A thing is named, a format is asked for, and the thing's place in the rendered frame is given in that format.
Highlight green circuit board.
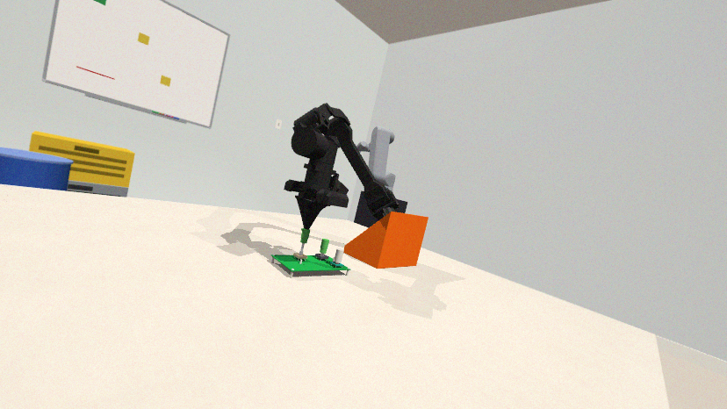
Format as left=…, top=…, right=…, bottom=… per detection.
left=271, top=228, right=351, bottom=278

